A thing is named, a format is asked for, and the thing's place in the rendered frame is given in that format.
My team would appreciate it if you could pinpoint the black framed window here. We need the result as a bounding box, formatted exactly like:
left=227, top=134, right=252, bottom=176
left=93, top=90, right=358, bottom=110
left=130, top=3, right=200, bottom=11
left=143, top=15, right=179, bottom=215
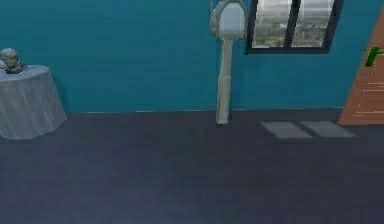
left=244, top=0, right=346, bottom=56

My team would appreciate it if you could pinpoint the green door handle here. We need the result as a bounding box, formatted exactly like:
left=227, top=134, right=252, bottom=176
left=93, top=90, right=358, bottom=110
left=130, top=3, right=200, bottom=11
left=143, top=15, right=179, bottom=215
left=363, top=46, right=384, bottom=68

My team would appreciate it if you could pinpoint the grey bust statue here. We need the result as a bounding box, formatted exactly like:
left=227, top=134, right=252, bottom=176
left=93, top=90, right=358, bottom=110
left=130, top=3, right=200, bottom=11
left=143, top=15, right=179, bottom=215
left=0, top=47, right=28, bottom=75

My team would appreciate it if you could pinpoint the grey cloth covered round table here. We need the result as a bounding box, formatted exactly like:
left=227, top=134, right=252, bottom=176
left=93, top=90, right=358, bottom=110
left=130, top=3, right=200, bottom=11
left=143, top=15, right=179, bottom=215
left=0, top=64, right=68, bottom=141

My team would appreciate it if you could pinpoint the orange wooden room door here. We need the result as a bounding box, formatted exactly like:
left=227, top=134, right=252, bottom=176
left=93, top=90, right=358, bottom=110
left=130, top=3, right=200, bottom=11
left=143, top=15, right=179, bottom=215
left=337, top=5, right=384, bottom=127

